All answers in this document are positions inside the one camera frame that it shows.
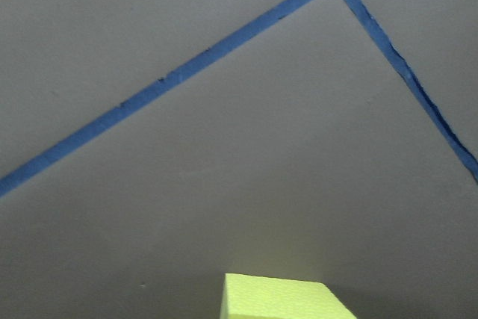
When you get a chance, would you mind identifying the yellow foam block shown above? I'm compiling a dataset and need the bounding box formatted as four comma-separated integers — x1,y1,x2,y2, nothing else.
220,273,355,318

